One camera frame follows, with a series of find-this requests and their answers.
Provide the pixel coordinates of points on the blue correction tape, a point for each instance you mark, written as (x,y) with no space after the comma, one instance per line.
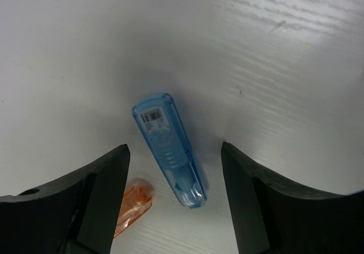
(160,124)

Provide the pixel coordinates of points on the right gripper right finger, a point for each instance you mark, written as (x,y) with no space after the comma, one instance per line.
(273,214)

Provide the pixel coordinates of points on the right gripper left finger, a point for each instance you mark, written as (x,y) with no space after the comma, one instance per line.
(76,213)

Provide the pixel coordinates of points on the orange correction tape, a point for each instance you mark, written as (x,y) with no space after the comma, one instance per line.
(137,199)

